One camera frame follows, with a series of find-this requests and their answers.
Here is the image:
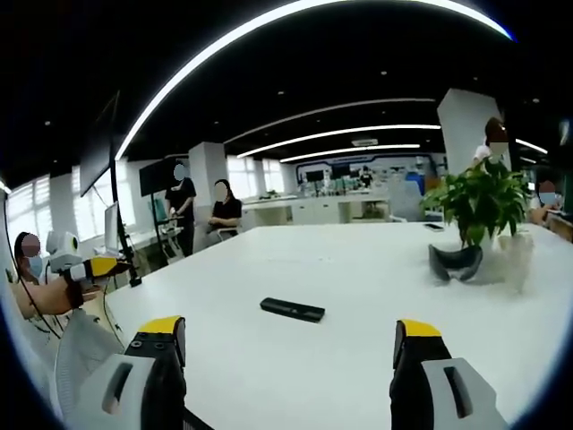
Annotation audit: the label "person's left hand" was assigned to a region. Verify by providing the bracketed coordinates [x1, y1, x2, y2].
[62, 273, 100, 311]

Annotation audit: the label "short ceiling light strip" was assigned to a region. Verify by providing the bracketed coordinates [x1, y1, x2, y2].
[278, 143, 423, 164]

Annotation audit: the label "green potted plant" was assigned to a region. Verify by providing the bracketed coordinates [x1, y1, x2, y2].
[422, 156, 535, 250]

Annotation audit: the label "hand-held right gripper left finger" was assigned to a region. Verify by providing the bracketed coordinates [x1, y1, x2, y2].
[64, 315, 187, 430]

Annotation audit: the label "large dark wall screen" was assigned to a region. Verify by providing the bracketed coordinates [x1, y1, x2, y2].
[79, 90, 122, 199]

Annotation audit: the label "black stand pole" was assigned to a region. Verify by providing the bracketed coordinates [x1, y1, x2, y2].
[108, 147, 143, 288]

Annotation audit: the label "white counter cabinets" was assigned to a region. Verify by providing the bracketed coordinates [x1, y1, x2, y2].
[240, 191, 391, 226]

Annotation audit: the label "clear plant vase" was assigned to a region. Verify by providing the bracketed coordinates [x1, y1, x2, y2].
[494, 231, 537, 293]

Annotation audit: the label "white computer monitor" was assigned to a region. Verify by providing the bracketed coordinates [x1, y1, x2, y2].
[103, 201, 122, 254]

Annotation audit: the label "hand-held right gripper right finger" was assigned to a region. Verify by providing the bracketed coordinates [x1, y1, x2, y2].
[389, 318, 509, 430]

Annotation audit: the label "black remote control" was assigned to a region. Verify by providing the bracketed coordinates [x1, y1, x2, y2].
[259, 297, 326, 323]

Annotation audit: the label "white office chair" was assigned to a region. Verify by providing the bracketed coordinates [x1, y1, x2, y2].
[388, 171, 425, 224]

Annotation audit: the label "white mesh chair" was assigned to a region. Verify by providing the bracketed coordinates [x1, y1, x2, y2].
[52, 307, 127, 423]

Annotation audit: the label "black headset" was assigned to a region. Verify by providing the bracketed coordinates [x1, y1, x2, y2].
[427, 243, 485, 283]

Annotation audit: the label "long ceiling light strip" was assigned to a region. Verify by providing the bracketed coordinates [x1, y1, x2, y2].
[235, 124, 442, 159]

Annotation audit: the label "curved ceiling light strip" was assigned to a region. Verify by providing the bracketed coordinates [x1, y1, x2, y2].
[113, 0, 517, 161]

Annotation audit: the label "person's own head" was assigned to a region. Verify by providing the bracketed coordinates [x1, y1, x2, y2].
[13, 231, 46, 288]

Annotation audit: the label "black screen on stand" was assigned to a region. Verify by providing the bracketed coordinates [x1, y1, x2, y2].
[138, 158, 181, 196]

